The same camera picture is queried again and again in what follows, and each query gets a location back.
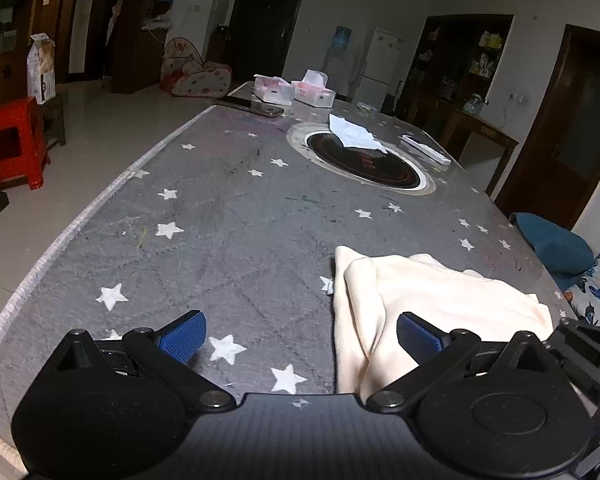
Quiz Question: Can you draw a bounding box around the white remote control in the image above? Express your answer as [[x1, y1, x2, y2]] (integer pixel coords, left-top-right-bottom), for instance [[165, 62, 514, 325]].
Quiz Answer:
[[401, 134, 451, 166]]

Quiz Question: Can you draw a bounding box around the round black induction cooktop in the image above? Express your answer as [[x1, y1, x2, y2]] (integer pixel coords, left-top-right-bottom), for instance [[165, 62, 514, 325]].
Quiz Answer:
[[286, 122, 437, 196]]

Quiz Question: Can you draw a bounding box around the small white pink box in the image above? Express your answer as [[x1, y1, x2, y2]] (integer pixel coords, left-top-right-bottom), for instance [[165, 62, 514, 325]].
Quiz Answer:
[[253, 75, 294, 106]]

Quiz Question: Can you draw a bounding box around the cream garment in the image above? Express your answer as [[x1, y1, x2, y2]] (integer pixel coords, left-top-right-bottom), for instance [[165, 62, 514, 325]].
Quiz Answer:
[[332, 246, 553, 400]]

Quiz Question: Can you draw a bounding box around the dark display cabinet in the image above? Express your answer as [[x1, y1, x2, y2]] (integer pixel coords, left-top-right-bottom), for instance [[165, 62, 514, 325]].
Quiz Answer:
[[396, 13, 514, 138]]

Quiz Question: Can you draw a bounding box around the white refrigerator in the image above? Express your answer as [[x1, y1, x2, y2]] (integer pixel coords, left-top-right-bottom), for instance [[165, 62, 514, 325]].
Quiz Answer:
[[351, 28, 403, 110]]

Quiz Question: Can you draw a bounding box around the dark wooden door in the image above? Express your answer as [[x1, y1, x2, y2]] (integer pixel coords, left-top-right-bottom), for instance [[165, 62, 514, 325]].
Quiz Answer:
[[495, 25, 600, 230]]

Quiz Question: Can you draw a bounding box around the red plastic stool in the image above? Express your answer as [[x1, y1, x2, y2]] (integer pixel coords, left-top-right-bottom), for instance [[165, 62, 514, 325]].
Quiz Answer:
[[0, 96, 50, 191]]

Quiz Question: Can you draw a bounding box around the pink tissue box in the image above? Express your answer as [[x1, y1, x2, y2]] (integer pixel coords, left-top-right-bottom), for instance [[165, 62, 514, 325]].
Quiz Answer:
[[291, 70, 336, 108]]

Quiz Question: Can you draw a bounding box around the butterfly pattern pillow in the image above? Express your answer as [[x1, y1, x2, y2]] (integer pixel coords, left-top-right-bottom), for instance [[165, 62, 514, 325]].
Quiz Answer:
[[564, 259, 600, 327]]

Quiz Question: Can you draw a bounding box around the grey star-pattern table mat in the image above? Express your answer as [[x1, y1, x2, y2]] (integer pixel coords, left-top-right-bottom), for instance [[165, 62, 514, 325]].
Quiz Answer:
[[0, 104, 569, 470]]

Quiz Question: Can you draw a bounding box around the patterned children play tent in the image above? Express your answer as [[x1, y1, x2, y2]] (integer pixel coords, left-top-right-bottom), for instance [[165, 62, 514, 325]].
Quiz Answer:
[[159, 37, 232, 99]]

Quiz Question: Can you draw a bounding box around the blue cushion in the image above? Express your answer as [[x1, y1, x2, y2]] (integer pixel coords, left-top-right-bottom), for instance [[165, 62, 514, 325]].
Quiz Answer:
[[509, 212, 594, 278]]

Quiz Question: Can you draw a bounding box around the dark entrance door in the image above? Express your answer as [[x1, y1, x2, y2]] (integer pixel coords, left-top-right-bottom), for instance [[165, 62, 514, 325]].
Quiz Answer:
[[228, 0, 302, 82]]

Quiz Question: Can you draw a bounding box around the white tissue sheet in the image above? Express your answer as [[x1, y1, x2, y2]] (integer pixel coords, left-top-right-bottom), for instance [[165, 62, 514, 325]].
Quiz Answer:
[[328, 114, 387, 154]]

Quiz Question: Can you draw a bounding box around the white paper bag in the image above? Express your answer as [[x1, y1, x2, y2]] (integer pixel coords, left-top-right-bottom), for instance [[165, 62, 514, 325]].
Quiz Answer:
[[27, 32, 56, 105]]

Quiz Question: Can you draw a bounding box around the dark wooden side table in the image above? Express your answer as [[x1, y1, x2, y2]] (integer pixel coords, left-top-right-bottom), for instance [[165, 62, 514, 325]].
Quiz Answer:
[[439, 107, 520, 196]]

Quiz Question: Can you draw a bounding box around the water dispenser with bottle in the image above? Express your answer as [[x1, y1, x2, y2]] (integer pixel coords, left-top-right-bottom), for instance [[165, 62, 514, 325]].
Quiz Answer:
[[322, 26, 352, 96]]

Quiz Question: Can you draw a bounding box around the small green packet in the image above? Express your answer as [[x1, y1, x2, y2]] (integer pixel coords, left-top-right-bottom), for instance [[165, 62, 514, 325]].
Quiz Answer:
[[356, 102, 377, 116]]

